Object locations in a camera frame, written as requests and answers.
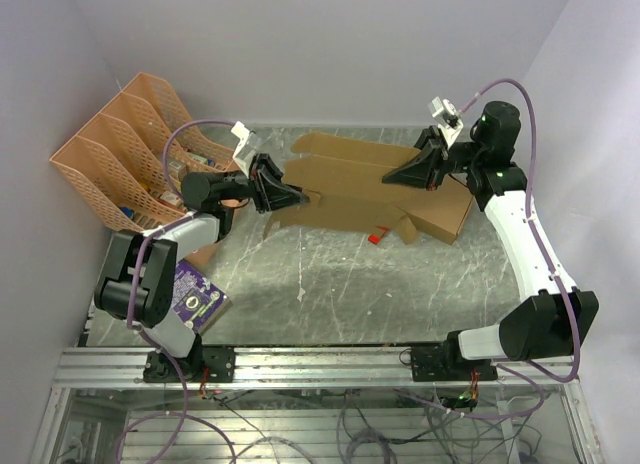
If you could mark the pink plastic desk organizer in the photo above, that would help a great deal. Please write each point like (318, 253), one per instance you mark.
(124, 164)

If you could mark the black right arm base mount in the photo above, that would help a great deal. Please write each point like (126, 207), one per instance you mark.
(437, 363)

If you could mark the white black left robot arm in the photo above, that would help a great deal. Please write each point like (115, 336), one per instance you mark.
(137, 278)

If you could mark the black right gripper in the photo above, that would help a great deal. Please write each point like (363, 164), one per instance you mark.
(427, 170)

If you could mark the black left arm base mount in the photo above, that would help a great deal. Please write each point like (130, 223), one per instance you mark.
(209, 363)

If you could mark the cardboard box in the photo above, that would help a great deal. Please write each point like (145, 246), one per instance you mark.
(440, 213)
(342, 177)

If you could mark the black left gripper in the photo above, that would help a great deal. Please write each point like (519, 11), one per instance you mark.
(270, 194)

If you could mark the purple book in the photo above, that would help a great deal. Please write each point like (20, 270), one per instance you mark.
(196, 300)

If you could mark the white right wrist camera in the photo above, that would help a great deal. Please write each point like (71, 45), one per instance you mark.
(447, 118)

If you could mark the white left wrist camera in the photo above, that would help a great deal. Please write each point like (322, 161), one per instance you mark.
(247, 147)

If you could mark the aluminium frame rail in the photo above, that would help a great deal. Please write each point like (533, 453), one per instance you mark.
(255, 368)

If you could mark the closed folded cardboard box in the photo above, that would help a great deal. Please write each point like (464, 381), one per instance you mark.
(440, 213)

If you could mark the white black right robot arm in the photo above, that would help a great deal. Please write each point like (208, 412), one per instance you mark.
(554, 314)

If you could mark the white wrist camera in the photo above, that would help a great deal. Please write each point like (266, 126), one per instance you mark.
(447, 118)
(247, 147)

